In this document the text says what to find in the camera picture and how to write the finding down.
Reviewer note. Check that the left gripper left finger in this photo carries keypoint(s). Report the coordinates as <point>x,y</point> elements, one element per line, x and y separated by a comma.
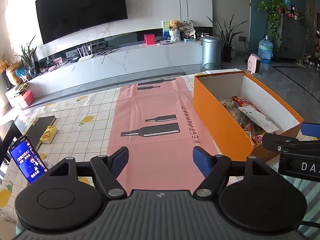
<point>118,160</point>

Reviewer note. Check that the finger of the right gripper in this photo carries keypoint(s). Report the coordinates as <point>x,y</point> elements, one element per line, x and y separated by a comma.
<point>310,129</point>

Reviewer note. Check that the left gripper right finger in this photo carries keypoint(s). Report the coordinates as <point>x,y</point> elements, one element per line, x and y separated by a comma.
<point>203,160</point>

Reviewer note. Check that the white snack pouch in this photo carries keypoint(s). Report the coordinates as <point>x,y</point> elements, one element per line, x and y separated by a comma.
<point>259,119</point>

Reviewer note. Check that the red striped snack bag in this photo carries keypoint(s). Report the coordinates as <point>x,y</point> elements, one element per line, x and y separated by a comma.
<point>240,102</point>

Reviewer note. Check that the lemon pattern tablecloth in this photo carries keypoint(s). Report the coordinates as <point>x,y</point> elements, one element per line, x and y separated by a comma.
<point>83,121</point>

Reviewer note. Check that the pink restaurant table mat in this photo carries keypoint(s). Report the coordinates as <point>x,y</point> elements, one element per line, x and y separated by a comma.
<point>160,128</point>

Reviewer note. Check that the orange cardboard box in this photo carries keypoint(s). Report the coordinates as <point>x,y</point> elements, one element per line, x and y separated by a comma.
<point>234,133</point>

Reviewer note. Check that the yellow tissue pack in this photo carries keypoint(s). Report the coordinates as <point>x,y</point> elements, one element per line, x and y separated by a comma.
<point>48,135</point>

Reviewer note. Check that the smartphone on stand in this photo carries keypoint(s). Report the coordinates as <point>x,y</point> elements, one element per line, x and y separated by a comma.
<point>27,159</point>

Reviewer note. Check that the black book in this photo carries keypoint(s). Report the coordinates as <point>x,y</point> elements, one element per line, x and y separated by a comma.
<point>37,128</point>

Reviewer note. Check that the pink small heater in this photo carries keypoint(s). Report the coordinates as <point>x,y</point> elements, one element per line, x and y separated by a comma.
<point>254,64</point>

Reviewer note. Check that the blue water jug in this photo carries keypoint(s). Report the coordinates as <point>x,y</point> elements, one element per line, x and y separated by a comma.
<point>265,50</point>

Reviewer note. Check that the dark grey cabinet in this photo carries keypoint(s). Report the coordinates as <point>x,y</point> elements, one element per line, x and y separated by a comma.
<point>293,39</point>

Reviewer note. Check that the white wifi router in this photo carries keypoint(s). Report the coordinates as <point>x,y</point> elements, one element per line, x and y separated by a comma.
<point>85,53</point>

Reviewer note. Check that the red box on shelf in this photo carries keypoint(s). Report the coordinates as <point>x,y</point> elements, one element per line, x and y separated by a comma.
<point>26,99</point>

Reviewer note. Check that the white marble tv cabinet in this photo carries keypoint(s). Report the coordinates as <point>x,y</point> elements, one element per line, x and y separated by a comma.
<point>126,60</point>

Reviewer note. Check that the silver trash can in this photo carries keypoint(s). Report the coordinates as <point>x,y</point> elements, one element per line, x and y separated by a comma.
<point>211,51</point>

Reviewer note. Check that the floor potted plant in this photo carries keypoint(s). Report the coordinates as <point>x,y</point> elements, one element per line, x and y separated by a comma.
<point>226,32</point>

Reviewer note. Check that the hanging green ivy plant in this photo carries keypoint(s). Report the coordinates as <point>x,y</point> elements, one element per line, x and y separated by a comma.
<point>264,19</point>

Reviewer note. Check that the red box on cabinet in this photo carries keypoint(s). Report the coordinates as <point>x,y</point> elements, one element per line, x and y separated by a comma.
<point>149,39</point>

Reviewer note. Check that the teddy bear in bag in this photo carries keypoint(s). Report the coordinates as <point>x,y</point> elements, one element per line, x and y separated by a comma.
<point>174,31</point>

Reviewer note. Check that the left potted green plant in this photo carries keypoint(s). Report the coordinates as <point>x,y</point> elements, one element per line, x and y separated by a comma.
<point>28,58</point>

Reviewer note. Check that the dried flower vase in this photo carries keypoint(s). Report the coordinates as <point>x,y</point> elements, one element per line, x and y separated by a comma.
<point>10,71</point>

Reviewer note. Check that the large black television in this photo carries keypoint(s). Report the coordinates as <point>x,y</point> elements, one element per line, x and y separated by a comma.
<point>58,18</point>

